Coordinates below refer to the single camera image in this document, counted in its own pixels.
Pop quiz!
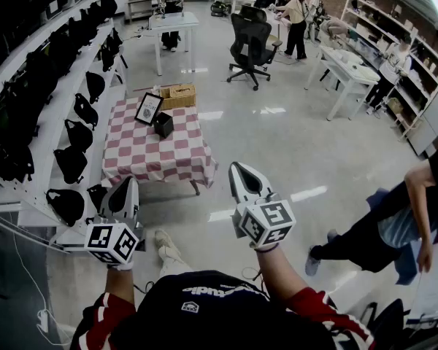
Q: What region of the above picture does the row of black caps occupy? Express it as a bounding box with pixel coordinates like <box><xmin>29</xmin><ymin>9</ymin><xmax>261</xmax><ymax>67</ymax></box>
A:
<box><xmin>45</xmin><ymin>71</ymin><xmax>109</xmax><ymax>228</ymax></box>

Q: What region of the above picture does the person's right forearm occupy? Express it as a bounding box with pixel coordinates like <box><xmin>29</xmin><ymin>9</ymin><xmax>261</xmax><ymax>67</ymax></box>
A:
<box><xmin>255</xmin><ymin>244</ymin><xmax>313</xmax><ymax>304</ymax></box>

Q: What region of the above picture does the black bag with green trim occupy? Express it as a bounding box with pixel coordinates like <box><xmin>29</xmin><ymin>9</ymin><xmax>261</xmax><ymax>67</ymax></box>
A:
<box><xmin>210</xmin><ymin>0</ymin><xmax>231</xmax><ymax>18</ymax></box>

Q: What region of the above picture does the pink white checkered tablecloth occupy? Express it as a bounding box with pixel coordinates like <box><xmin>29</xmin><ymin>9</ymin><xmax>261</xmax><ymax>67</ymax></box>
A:
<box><xmin>101</xmin><ymin>96</ymin><xmax>219</xmax><ymax>190</ymax></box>

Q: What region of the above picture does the person's left forearm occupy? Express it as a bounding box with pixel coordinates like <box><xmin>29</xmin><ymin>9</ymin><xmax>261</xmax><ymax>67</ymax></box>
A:
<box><xmin>104</xmin><ymin>264</ymin><xmax>137</xmax><ymax>311</ymax></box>

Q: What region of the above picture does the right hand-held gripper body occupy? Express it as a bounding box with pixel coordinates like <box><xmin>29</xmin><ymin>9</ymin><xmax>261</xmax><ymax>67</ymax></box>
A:
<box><xmin>231</xmin><ymin>192</ymin><xmax>297</xmax><ymax>250</ymax></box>

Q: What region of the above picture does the white wooden shelving unit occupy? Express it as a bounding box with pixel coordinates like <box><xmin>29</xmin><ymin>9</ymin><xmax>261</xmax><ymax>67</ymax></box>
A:
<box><xmin>339</xmin><ymin>0</ymin><xmax>438</xmax><ymax>142</ymax></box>

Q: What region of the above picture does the person's beige trouser leg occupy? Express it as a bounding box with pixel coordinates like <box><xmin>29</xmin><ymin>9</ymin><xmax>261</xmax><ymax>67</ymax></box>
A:
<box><xmin>156</xmin><ymin>246</ymin><xmax>195</xmax><ymax>279</ymax></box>

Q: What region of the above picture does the black office chair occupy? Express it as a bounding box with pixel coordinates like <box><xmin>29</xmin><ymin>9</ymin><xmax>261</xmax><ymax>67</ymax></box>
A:
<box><xmin>226</xmin><ymin>4</ymin><xmax>284</xmax><ymax>92</ymax></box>

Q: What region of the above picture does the black framed picture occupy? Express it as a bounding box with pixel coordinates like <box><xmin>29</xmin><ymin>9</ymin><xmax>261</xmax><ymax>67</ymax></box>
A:
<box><xmin>134</xmin><ymin>92</ymin><xmax>164</xmax><ymax>126</ymax></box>

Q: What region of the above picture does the white power strip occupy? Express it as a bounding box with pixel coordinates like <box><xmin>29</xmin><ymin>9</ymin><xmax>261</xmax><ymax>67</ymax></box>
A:
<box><xmin>36</xmin><ymin>308</ymin><xmax>50</xmax><ymax>334</ymax></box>

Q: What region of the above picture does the white table with lower shelf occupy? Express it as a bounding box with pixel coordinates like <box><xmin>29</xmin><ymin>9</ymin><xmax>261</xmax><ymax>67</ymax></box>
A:
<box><xmin>304</xmin><ymin>44</ymin><xmax>381</xmax><ymax>122</ymax></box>

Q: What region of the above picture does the small black box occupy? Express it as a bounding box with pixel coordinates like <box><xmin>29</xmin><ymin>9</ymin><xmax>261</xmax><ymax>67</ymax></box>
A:
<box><xmin>153</xmin><ymin>111</ymin><xmax>175</xmax><ymax>139</ymax></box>

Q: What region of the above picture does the wicker tissue box basket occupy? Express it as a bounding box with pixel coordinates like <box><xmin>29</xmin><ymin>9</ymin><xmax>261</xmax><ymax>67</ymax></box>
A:
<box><xmin>159</xmin><ymin>83</ymin><xmax>197</xmax><ymax>111</ymax></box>

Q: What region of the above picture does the white shelf rack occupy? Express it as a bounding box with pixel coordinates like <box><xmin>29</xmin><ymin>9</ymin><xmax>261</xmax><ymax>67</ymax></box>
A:
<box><xmin>0</xmin><ymin>0</ymin><xmax>128</xmax><ymax>254</ymax></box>

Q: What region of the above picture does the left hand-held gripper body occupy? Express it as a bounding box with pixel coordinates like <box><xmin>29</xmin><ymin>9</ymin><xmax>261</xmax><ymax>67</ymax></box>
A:
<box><xmin>83</xmin><ymin>209</ymin><xmax>145</xmax><ymax>268</ymax></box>

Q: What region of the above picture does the person's black red shirt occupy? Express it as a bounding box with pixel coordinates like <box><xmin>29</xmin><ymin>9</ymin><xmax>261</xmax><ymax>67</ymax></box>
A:
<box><xmin>69</xmin><ymin>270</ymin><xmax>376</xmax><ymax>350</ymax></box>

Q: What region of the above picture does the person's beige shoe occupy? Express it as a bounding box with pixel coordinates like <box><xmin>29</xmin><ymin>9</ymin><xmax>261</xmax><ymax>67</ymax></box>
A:
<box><xmin>153</xmin><ymin>228</ymin><xmax>182</xmax><ymax>258</ymax></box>

